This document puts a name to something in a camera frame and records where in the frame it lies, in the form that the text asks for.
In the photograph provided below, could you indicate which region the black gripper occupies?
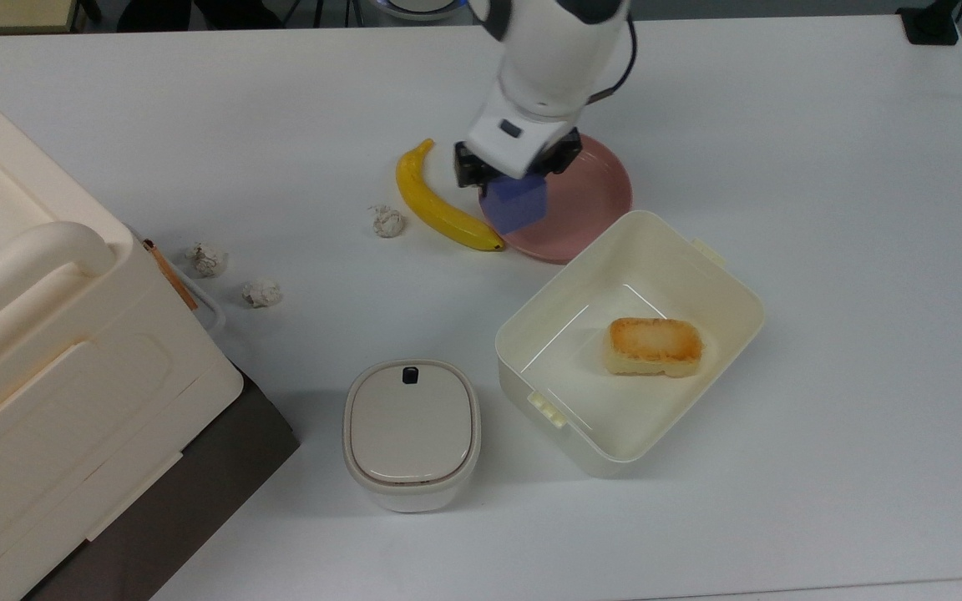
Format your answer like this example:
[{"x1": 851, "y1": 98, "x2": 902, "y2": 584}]
[{"x1": 454, "y1": 129, "x2": 584, "y2": 189}]

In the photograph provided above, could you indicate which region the purple foam cube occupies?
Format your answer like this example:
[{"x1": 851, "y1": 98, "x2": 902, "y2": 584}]
[{"x1": 481, "y1": 173, "x2": 549, "y2": 235}]

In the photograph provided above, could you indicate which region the pink round plate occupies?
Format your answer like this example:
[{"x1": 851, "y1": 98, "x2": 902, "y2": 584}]
[{"x1": 481, "y1": 134, "x2": 634, "y2": 265}]

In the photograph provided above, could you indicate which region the yellow banana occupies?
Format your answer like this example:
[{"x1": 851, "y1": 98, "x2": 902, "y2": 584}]
[{"x1": 396, "y1": 139, "x2": 505, "y2": 252}]

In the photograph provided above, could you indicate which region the crumpled white paper ball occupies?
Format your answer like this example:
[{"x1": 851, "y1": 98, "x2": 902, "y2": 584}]
[
  {"x1": 369, "y1": 205, "x2": 406, "y2": 239},
  {"x1": 187, "y1": 242, "x2": 229, "y2": 278},
  {"x1": 241, "y1": 278, "x2": 283, "y2": 308}
]

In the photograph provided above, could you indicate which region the toasted bread loaf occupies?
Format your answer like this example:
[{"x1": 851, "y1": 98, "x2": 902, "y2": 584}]
[{"x1": 606, "y1": 317, "x2": 704, "y2": 378}]

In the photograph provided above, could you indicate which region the beige small trash can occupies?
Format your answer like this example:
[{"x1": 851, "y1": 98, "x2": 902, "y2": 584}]
[{"x1": 342, "y1": 359, "x2": 482, "y2": 513}]

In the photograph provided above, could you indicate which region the cream open plastic bin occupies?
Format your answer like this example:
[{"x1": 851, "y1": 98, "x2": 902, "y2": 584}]
[{"x1": 495, "y1": 209, "x2": 766, "y2": 478}]

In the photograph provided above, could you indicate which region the orange tag strip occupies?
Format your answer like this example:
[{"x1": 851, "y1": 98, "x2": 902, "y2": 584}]
[{"x1": 144, "y1": 240, "x2": 199, "y2": 311}]

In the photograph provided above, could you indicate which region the dark wood drawer box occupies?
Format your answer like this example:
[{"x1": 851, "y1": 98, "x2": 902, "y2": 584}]
[{"x1": 26, "y1": 363, "x2": 301, "y2": 601}]

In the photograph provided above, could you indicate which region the black table clamp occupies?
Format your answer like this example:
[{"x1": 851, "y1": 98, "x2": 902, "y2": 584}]
[{"x1": 897, "y1": 0, "x2": 962, "y2": 46}]

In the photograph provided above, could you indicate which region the wooden desk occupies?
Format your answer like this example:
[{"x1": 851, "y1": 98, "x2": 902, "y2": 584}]
[{"x1": 0, "y1": 0, "x2": 74, "y2": 36}]

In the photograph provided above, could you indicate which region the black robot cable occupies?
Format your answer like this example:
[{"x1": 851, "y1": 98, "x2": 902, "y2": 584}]
[{"x1": 588, "y1": 15, "x2": 639, "y2": 105}]

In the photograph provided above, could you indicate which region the white drawer handle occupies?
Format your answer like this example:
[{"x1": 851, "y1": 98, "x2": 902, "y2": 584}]
[{"x1": 187, "y1": 280, "x2": 226, "y2": 333}]

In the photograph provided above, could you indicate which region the cream storage box with handles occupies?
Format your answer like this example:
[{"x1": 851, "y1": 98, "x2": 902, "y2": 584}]
[{"x1": 0, "y1": 63, "x2": 245, "y2": 601}]

